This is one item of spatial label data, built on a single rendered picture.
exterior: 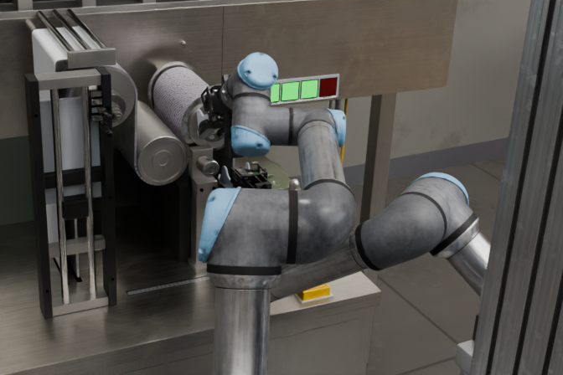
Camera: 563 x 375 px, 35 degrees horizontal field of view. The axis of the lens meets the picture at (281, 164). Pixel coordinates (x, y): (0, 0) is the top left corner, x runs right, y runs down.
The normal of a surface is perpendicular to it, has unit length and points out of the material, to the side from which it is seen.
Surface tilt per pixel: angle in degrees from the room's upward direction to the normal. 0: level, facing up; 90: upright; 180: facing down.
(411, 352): 0
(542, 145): 90
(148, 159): 90
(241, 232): 65
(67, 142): 90
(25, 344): 0
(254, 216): 48
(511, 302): 90
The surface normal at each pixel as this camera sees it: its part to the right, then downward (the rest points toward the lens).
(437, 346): 0.05, -0.91
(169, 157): 0.43, 0.39
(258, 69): 0.36, -0.30
